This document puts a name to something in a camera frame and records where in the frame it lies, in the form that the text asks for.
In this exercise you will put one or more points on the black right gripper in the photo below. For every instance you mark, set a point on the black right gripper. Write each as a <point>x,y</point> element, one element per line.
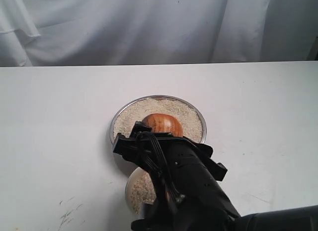
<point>171,159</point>

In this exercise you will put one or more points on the small brown wooden cup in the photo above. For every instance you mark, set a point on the small brown wooden cup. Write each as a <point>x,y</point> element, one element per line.
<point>163,123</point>

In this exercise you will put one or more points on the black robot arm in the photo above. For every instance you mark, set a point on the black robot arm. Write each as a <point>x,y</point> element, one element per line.
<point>188,195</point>

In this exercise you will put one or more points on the round steel rice plate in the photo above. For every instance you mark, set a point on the round steel rice plate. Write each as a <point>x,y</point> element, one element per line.
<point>192,121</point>

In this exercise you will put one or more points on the white ceramic rice bowl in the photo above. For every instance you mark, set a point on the white ceramic rice bowl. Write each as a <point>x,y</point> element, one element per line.
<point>139,191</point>

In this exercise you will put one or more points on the white fabric backdrop curtain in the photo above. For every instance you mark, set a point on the white fabric backdrop curtain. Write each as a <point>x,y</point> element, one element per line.
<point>145,32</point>

